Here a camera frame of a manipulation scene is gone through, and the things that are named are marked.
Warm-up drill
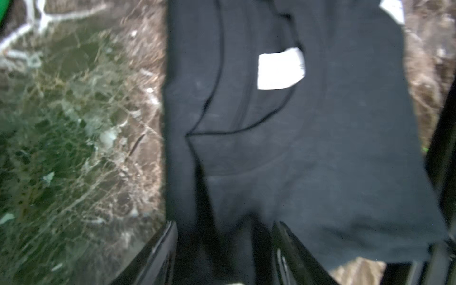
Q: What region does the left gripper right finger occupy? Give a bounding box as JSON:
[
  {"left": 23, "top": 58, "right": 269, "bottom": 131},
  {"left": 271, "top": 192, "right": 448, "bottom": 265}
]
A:
[{"left": 272, "top": 222, "right": 338, "bottom": 285}]

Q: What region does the black t-shirt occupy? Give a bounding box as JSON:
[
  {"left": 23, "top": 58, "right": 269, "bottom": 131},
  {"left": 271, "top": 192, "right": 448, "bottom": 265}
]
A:
[{"left": 163, "top": 1, "right": 448, "bottom": 285}]

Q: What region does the green plastic basket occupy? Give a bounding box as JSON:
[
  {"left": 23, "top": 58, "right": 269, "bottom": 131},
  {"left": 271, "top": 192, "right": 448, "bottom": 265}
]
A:
[{"left": 0, "top": 0, "right": 11, "bottom": 24}]

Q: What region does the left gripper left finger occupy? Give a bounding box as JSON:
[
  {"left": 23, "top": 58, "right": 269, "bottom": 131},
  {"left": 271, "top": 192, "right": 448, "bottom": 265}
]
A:
[{"left": 110, "top": 221, "right": 178, "bottom": 285}]

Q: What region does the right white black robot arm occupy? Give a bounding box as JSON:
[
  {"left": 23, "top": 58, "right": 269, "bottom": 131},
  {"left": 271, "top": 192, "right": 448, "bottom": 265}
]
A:
[{"left": 381, "top": 83, "right": 456, "bottom": 285}]

